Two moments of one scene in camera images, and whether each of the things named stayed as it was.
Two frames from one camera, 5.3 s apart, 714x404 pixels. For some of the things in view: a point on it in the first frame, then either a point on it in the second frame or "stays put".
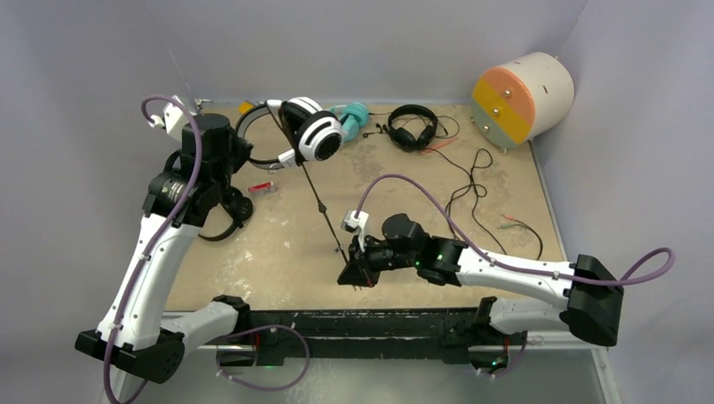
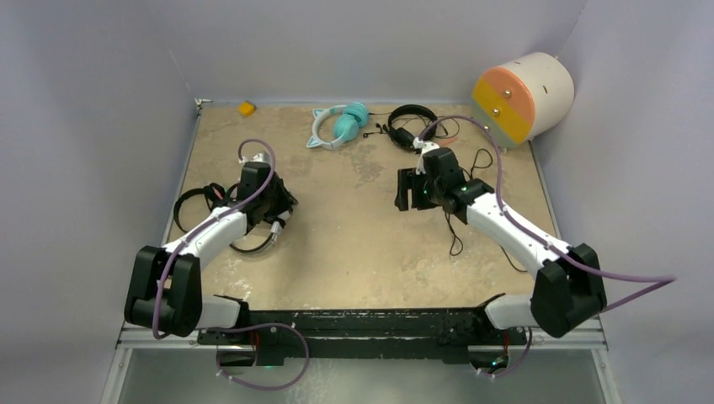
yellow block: x=245 y=107 stays put
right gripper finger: x=358 y=271 to x=407 y=179
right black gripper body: x=382 y=257 to x=428 y=192
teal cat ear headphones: x=353 y=117 stays put
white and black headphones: x=307 y=132 to x=276 y=225
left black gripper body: x=238 y=153 to x=277 y=200
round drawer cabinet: x=519 y=101 stays put
